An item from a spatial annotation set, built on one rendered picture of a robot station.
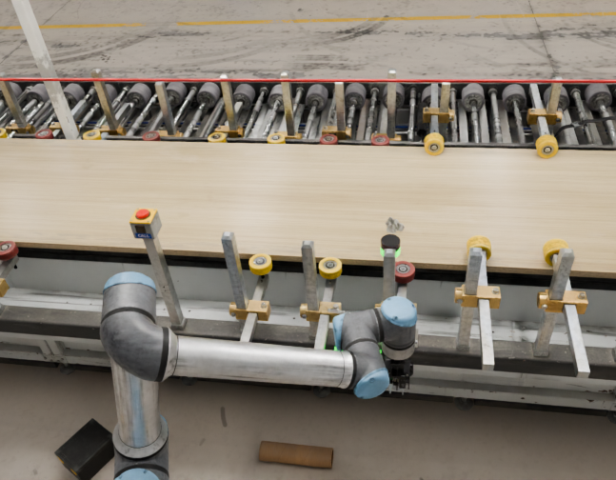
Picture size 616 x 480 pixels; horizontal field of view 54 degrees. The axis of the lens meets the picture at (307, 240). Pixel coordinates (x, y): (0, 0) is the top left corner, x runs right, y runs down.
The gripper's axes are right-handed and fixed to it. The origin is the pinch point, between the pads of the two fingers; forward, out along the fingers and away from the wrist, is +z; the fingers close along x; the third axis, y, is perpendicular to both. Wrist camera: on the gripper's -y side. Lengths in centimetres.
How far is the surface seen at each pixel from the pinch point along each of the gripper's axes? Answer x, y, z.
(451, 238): 16, -59, -8
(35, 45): -161, -121, -53
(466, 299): 19.9, -24.5, -13.0
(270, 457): -51, -14, 77
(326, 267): -26.4, -40.4, -8.1
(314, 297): -28.1, -25.2, -8.8
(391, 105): -9, -134, -19
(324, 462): -28, -14, 76
